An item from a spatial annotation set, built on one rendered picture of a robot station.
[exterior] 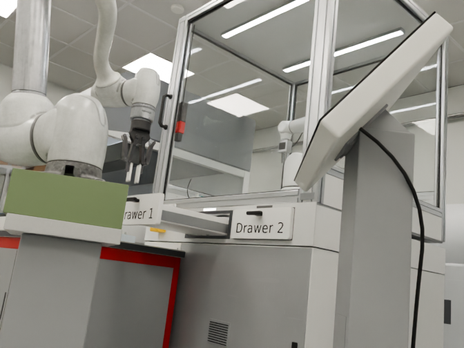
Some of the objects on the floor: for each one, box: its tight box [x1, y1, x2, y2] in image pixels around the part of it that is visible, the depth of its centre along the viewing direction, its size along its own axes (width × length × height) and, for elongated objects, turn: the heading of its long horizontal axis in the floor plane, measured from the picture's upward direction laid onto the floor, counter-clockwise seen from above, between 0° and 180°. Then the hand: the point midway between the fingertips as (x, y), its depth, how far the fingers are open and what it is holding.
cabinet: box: [145, 241, 445, 348], centre depth 208 cm, size 95×103×80 cm
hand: (133, 173), depth 173 cm, fingers open, 3 cm apart
